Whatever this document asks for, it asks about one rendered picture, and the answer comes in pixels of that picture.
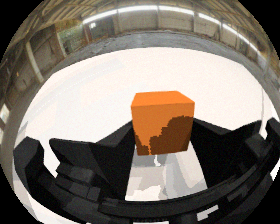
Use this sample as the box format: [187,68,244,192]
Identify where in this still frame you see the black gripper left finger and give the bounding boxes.
[48,120,136,200]

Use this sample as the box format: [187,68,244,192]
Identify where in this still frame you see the orange block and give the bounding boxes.
[131,91,196,156]

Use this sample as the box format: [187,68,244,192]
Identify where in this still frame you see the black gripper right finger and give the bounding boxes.
[189,117,261,189]

